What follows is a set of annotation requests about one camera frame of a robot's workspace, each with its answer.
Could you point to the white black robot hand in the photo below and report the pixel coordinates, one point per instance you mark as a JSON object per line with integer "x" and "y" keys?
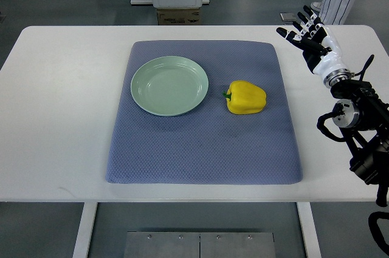
{"x": 320, "y": 48}

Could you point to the yellow bell pepper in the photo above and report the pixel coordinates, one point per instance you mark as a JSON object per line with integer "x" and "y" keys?
{"x": 243, "y": 98}

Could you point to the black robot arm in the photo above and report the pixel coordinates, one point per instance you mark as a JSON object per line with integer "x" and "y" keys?
{"x": 360, "y": 119}

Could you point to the grey floor socket plate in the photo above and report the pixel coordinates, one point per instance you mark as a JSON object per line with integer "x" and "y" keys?
{"x": 288, "y": 17}

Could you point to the light green plate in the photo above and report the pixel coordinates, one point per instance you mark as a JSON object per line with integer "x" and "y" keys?
{"x": 169, "y": 86}

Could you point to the blue textured mat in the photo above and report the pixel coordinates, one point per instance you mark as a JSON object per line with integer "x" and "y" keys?
{"x": 208, "y": 145}

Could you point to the cardboard box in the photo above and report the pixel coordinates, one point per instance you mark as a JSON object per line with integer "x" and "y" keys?
{"x": 179, "y": 16}

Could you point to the right white table leg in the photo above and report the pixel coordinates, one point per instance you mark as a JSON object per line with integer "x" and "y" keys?
{"x": 312, "y": 248}

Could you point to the white table leg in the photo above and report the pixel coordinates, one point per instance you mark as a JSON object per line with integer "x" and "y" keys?
{"x": 312, "y": 248}
{"x": 85, "y": 229}

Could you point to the left white table leg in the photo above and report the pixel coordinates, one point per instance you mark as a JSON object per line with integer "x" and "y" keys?
{"x": 85, "y": 229}

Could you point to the metal base plate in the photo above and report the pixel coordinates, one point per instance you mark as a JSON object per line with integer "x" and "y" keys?
{"x": 193, "y": 244}

